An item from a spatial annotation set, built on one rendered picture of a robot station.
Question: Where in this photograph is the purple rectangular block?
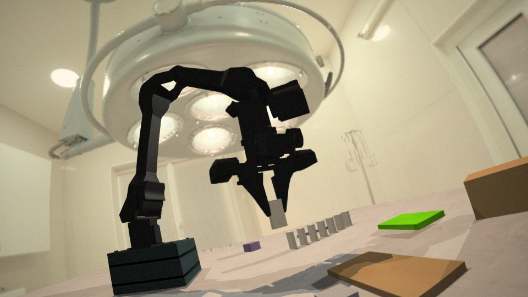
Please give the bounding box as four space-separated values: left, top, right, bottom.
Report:
243 241 261 252

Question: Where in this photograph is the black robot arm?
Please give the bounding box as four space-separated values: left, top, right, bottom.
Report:
119 65 310 250

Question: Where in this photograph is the green flat block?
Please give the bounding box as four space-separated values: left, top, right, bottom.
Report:
378 210 445 230

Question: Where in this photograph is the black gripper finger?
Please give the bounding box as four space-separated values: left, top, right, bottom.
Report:
237 172 271 217
271 167 298 212

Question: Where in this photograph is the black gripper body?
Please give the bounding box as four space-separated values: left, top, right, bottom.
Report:
209 122 317 184

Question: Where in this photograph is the tan flat board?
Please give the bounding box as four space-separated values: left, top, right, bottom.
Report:
327 251 467 297

